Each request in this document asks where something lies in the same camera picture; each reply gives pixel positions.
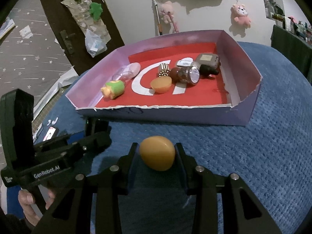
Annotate green and yellow toy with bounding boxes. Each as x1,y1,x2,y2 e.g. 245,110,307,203
101,79,125,100

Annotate lilac oval earbud case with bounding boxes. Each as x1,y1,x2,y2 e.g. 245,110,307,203
127,63,141,79

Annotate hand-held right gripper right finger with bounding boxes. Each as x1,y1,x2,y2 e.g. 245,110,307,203
174,142,284,234

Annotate metal door handle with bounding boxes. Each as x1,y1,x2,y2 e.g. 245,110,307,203
60,30,76,55

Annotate glitter jar brown round lid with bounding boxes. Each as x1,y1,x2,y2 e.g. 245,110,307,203
170,66,201,86

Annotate red paper liner white marks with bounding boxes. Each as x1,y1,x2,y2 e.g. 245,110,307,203
94,43,231,109

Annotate clear plastic cup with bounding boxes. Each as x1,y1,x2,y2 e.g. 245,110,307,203
111,65,134,82

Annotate pink plush cow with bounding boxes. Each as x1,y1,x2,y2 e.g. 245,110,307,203
230,4,251,27

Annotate black smartphone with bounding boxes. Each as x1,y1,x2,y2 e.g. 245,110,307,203
43,126,59,142

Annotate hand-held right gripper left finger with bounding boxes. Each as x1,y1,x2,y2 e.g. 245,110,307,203
30,142,140,234

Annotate clear hanging pocket organiser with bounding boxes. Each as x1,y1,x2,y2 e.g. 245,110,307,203
61,0,111,42

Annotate person's left hand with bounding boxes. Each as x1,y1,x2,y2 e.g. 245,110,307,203
18,189,56,227

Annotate wall mirror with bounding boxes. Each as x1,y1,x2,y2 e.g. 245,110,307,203
258,0,284,21

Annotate white paper strip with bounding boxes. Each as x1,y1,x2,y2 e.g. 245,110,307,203
33,66,78,117

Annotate clear plastic bag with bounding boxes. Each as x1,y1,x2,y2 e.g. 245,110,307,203
84,29,108,58

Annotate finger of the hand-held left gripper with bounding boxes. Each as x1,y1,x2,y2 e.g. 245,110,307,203
35,132,112,166
34,117,109,153

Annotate glass bottle white label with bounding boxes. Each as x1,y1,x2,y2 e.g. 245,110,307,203
176,60,220,79

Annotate pink plush bear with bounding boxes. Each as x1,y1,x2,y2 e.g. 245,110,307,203
158,1,175,24

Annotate green plush toy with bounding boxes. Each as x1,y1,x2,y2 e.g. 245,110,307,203
88,2,103,21

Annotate row of small figurines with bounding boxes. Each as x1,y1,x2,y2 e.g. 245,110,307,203
288,16,312,44

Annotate dark green covered table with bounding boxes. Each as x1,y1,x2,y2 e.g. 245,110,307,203
270,24,312,78

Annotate taupe square case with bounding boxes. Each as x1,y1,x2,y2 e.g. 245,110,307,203
196,53,220,69

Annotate grey star patterned cloth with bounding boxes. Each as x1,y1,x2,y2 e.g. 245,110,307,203
0,0,78,98

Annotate red cardboard box tray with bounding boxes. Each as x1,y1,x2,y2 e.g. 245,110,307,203
65,29,263,127

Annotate gold studded cylinder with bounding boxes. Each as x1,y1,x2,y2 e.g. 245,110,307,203
158,63,171,78

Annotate yellow plastic egg half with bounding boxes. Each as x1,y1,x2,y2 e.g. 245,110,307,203
139,136,176,171
149,76,172,94

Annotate white stick orange ends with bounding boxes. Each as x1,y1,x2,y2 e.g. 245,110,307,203
152,0,163,36

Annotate dark brown door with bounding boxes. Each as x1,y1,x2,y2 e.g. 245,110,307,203
36,0,125,76

